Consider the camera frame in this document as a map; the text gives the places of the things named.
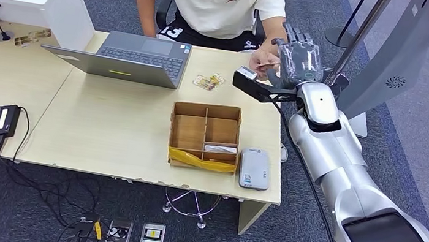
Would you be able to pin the tan ID card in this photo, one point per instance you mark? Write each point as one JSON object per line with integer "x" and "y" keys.
{"x": 217, "y": 80}

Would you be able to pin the black and yellow plug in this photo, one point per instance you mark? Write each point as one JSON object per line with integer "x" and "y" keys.
{"x": 89, "y": 223}

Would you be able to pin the wooden compartment box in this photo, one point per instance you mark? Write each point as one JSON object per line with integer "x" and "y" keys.
{"x": 188, "y": 131}

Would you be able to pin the black stanchion post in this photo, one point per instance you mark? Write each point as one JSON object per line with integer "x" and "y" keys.
{"x": 340, "y": 37}

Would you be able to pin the steel floor outlet box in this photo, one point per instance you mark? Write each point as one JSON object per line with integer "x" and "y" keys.
{"x": 152, "y": 235}
{"x": 120, "y": 232}

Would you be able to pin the person's left forearm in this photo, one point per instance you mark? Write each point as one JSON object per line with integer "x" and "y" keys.
{"x": 276, "y": 35}

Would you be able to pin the tan room key card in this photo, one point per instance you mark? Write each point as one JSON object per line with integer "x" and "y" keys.
{"x": 267, "y": 65}

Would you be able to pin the person's left hand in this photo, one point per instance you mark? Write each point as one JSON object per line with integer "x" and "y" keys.
{"x": 261, "y": 58}

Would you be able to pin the grey laptop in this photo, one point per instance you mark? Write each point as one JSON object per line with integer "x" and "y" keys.
{"x": 144, "y": 59}

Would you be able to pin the chrome stanchion post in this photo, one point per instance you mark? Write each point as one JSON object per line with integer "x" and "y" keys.
{"x": 360, "y": 31}

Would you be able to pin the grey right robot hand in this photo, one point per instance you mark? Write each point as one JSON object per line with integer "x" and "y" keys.
{"x": 299, "y": 61}

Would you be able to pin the person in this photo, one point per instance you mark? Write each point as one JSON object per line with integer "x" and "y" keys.
{"x": 212, "y": 5}

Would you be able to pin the grey card reader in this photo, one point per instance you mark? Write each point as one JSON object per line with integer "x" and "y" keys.
{"x": 255, "y": 168}

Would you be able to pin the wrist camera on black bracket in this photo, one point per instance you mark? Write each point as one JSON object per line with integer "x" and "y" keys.
{"x": 255, "y": 90}

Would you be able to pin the yellow printed card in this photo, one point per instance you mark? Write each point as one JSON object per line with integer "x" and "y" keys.
{"x": 203, "y": 82}

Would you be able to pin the person's right forearm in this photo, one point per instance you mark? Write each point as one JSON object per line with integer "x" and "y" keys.
{"x": 146, "y": 11}

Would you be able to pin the grey kiosk stand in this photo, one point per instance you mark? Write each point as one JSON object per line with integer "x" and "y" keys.
{"x": 393, "y": 64}

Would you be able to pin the black power adapter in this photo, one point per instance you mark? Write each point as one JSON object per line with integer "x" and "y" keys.
{"x": 5, "y": 121}

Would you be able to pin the beige desk leg panel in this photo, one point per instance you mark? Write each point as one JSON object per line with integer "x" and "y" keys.
{"x": 251, "y": 218}

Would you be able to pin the white key card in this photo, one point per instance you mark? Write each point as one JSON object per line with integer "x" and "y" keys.
{"x": 219, "y": 149}

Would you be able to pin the white shoe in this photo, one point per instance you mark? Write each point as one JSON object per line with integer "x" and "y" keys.
{"x": 284, "y": 153}

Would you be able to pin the chrome stool base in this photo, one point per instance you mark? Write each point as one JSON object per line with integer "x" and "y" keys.
{"x": 199, "y": 210}

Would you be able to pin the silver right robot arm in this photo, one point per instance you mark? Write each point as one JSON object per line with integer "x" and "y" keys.
{"x": 333, "y": 151}

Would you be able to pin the clear plastic wrap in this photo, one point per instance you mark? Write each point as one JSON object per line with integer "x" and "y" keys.
{"x": 311, "y": 66}

